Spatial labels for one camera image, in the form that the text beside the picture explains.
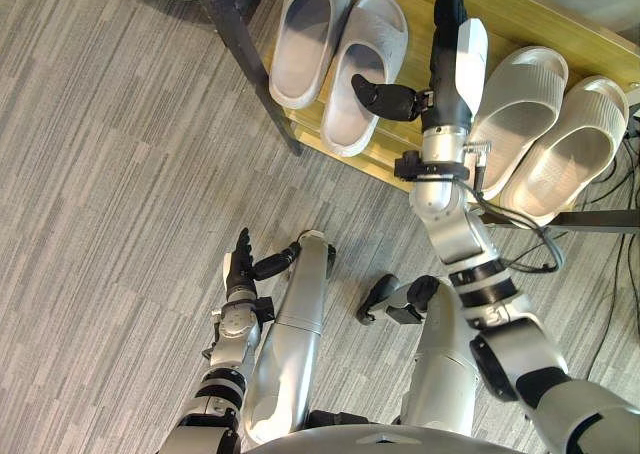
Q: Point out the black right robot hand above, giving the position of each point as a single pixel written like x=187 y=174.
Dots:
x=447 y=89

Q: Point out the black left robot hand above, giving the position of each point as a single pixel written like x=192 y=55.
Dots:
x=239 y=274

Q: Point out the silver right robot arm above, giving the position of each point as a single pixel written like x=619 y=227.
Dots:
x=520 y=344

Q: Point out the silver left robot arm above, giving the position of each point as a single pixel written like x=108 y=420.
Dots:
x=231 y=334

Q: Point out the beige ribbed slipper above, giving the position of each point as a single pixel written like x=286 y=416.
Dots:
x=520 y=104
x=570 y=154

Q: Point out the silver left robot leg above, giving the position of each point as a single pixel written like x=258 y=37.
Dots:
x=295 y=324

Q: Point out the silver robot leg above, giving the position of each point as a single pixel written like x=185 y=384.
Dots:
x=442 y=364
x=295 y=324

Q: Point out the grey foam slipper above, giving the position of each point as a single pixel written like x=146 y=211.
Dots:
x=302 y=39
x=367 y=54

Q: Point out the dark right robot foot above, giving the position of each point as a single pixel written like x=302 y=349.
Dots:
x=382 y=294

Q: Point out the silver robot torso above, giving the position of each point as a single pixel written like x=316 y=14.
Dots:
x=380 y=441

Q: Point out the silver right robot leg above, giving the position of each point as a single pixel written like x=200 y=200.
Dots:
x=442 y=364

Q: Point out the wooden shoe rack black frame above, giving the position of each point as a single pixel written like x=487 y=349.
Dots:
x=520 y=19

